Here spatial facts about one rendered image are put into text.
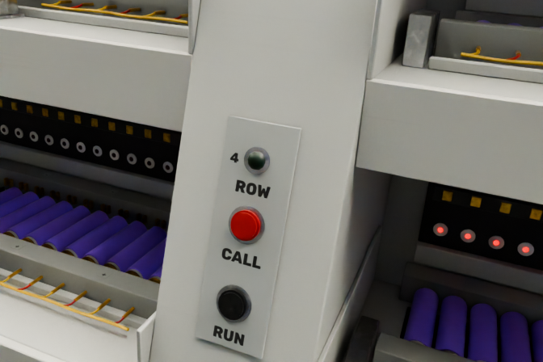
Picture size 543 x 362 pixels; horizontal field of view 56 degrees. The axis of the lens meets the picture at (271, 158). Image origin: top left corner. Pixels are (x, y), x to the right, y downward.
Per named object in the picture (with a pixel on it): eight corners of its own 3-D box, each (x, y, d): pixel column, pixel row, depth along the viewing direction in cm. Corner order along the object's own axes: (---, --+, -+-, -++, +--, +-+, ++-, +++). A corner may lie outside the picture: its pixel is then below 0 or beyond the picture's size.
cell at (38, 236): (92, 225, 48) (39, 258, 42) (77, 220, 49) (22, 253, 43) (90, 207, 47) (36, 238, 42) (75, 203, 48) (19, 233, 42)
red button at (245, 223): (255, 245, 26) (260, 214, 26) (227, 237, 27) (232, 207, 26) (263, 241, 27) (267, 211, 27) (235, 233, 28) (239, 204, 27)
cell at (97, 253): (148, 241, 46) (99, 278, 40) (131, 236, 46) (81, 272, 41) (147, 223, 45) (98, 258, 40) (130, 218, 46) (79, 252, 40)
